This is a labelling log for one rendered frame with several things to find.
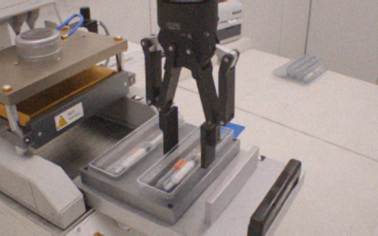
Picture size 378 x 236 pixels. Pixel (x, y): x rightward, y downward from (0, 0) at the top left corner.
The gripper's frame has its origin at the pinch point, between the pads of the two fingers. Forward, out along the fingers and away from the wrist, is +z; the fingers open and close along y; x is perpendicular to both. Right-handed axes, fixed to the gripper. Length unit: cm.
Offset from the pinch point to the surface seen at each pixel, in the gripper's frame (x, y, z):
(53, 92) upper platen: -2.5, -25.1, -2.5
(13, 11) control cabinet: 4.6, -43.1, -13.1
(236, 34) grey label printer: 108, -43, 20
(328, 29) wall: 251, -34, 53
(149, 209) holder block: -10.0, 0.0, 5.6
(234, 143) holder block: 8.2, 3.5, 4.3
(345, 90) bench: 94, 7, 29
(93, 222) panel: -11.4, -10.3, 12.3
